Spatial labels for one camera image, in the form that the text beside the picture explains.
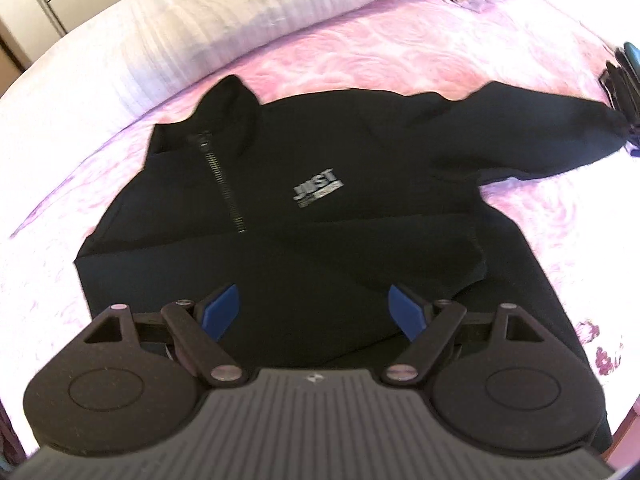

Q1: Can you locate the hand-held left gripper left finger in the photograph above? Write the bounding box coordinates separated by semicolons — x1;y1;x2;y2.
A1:
82;282;251;388

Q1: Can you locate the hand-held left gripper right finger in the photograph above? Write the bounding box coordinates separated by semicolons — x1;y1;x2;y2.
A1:
382;284;546;386

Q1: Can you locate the black zip-neck sweatshirt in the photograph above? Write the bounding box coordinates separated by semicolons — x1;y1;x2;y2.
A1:
74;74;632;456

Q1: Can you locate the white striped quilt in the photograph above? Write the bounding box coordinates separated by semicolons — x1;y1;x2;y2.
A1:
20;0;436;111

